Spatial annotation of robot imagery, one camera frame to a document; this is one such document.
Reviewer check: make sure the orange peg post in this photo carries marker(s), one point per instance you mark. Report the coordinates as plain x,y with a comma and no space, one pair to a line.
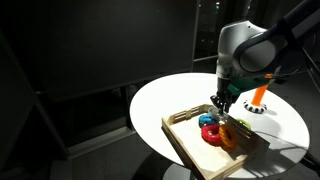
258,96

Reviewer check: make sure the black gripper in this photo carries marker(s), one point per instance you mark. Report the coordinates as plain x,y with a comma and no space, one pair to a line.
224,96

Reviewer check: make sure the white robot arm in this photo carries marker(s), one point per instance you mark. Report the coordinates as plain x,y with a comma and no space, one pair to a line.
250,56

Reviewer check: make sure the white table pedestal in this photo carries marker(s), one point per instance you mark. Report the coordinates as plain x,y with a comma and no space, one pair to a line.
177,172

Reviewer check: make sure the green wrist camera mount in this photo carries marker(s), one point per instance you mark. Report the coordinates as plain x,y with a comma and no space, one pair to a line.
244,84

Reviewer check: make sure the wooden tray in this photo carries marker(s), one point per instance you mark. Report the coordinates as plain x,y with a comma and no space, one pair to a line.
212,146

